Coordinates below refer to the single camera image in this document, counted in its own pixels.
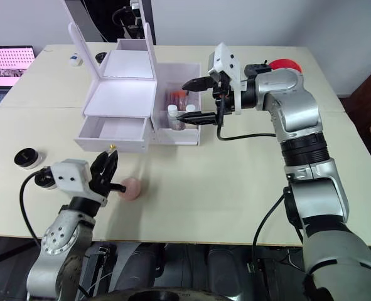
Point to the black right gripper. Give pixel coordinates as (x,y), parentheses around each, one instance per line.
(229,105)

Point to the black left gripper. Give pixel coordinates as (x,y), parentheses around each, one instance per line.
(98,188)

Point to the pink makeup sponge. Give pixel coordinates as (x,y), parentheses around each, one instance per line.
(133,189)

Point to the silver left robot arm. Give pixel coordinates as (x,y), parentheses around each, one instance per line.
(59,235)

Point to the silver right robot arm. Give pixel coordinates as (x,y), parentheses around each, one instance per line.
(295,103)

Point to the white organizer drawer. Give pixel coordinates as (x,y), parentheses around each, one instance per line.
(110,141)

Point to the white makeup organizer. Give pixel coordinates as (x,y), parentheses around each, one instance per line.
(122,94)

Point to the organizer mirror with white posts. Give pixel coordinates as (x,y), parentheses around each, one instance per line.
(81,47)

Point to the clear bottle white cap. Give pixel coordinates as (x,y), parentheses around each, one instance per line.
(190,108)
(172,109)

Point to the black compact white base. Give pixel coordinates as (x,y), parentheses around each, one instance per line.
(44,182)
(26,156)

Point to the red round disc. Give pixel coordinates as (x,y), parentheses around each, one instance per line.
(285,64)

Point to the dark rounded shape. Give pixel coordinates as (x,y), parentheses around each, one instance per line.
(141,266)
(226,269)

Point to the black background equipment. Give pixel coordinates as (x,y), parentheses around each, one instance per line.
(149,12)

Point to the small black round case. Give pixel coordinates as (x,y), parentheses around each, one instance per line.
(100,57)

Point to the small white blue-labelled container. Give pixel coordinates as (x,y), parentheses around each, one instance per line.
(76,59)

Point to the laptop with pink screen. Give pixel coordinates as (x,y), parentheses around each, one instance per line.
(7,66)

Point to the bystander in brown clothing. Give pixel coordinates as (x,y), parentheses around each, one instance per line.
(370,87)

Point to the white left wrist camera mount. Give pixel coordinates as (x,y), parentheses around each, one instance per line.
(69,175)

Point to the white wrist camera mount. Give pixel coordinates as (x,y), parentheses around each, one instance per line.
(226,59)
(69,175)

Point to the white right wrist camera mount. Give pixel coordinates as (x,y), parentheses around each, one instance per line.
(226,59)

